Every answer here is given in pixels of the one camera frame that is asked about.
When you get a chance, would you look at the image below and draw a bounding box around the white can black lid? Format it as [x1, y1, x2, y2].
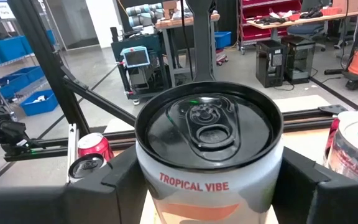
[134, 80, 285, 224]
[68, 153, 108, 184]

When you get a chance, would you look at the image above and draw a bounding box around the silver aluminium bar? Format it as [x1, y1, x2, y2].
[66, 123, 80, 184]

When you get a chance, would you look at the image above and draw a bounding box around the blue plastic bin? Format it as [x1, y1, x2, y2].
[19, 89, 59, 117]
[0, 73, 30, 100]
[0, 35, 35, 63]
[11, 65, 45, 84]
[214, 30, 232, 49]

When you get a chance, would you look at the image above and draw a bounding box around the long wooden workbench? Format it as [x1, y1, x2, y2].
[246, 6, 358, 30]

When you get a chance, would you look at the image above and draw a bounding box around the cardboard box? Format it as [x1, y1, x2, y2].
[331, 0, 358, 14]

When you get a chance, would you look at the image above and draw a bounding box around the silver blue Red Bull can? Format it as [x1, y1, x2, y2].
[323, 109, 358, 183]

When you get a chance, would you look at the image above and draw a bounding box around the grey office chair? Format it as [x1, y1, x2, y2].
[286, 23, 328, 52]

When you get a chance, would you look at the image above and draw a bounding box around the black computer tower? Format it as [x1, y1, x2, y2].
[283, 35, 317, 85]
[255, 39, 288, 89]

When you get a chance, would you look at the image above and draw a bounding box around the red bin rack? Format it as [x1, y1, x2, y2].
[237, 0, 303, 50]

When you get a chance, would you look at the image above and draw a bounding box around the grey workbench wooden top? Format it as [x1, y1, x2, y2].
[155, 12, 221, 90]

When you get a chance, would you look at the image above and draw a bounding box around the dark equipment cart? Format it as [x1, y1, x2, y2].
[110, 27, 172, 105]

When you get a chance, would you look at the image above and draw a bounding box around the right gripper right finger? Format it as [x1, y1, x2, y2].
[273, 147, 358, 224]

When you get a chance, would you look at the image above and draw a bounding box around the teal framed screen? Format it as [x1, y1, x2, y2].
[120, 45, 151, 68]

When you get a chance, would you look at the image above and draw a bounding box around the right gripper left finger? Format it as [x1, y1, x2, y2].
[0, 146, 149, 224]

